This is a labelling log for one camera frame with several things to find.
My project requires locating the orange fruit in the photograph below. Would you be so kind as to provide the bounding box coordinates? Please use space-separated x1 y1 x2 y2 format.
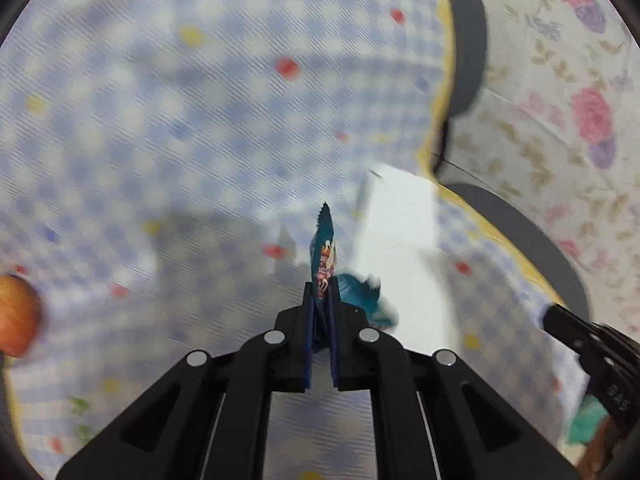
0 274 44 359

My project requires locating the blue snack wrapper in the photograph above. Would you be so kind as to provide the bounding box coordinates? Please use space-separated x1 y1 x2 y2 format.
307 201 401 351

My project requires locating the teal plastic piece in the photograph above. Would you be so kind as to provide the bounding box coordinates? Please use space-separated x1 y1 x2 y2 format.
565 394 612 446

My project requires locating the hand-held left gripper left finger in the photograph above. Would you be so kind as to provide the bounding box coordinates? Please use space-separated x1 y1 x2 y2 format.
55 282 317 480

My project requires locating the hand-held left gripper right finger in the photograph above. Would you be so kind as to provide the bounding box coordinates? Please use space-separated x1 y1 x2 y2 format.
327 287 581 480

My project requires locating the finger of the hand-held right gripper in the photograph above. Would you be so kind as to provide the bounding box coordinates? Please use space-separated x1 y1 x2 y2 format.
542 304 601 357

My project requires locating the dark grey chair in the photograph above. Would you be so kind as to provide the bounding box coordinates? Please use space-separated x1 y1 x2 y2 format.
437 0 592 322

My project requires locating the blue checkered tablecloth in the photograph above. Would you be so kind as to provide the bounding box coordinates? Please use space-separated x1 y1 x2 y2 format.
0 0 591 480

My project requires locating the white paper sheet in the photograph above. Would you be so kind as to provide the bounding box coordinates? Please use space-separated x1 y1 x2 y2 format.
357 162 448 356

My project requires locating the floral wall cloth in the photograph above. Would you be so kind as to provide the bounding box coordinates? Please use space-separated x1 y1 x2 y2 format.
450 0 640 333

